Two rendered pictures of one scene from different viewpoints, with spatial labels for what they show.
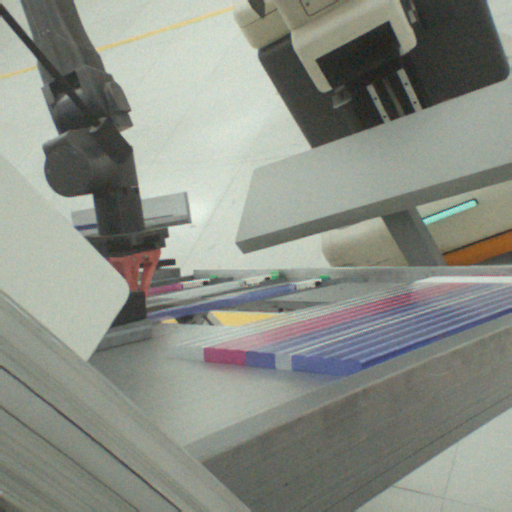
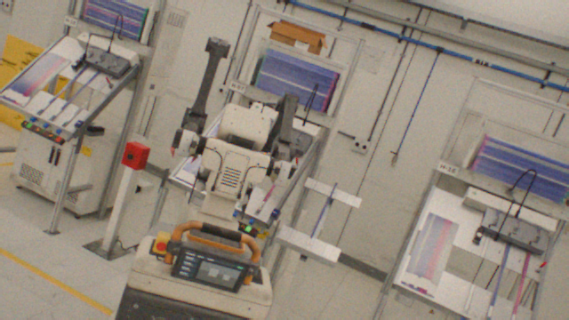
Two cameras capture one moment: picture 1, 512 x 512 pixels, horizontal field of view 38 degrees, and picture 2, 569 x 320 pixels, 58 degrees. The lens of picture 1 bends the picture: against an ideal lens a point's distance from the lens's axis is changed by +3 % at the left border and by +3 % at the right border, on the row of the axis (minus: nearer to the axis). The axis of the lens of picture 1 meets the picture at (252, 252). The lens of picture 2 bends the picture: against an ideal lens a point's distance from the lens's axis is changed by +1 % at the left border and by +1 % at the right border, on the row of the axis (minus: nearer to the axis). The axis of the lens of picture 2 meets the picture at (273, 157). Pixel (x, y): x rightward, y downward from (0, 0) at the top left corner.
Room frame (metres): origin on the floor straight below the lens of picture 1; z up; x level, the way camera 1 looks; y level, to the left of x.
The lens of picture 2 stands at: (3.31, -1.58, 1.67)
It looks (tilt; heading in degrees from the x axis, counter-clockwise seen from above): 11 degrees down; 145
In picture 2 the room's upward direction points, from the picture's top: 20 degrees clockwise
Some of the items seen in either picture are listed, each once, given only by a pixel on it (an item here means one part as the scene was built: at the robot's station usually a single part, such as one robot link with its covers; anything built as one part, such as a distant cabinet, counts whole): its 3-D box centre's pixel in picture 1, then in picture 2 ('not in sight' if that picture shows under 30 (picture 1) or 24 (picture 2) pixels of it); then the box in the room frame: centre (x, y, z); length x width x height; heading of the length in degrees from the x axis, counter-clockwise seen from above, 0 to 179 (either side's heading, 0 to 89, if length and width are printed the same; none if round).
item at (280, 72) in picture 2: not in sight; (296, 80); (0.52, 0.34, 1.52); 0.51 x 0.13 x 0.27; 39
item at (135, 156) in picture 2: not in sight; (122, 198); (0.13, -0.42, 0.39); 0.24 x 0.24 x 0.78; 39
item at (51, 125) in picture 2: not in sight; (78, 123); (-0.61, -0.64, 0.66); 1.01 x 0.73 x 1.31; 129
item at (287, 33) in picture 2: not in sight; (309, 37); (0.25, 0.50, 1.82); 0.68 x 0.30 x 0.20; 39
